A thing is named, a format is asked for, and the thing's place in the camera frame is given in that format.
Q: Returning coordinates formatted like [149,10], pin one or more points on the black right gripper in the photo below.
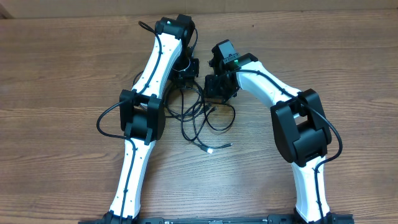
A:
[211,94]

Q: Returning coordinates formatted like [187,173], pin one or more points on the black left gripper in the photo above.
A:
[189,76]

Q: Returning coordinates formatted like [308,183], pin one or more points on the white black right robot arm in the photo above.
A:
[301,133]

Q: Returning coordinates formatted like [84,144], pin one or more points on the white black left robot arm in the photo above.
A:
[141,110]

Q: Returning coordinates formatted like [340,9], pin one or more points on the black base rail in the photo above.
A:
[270,219]

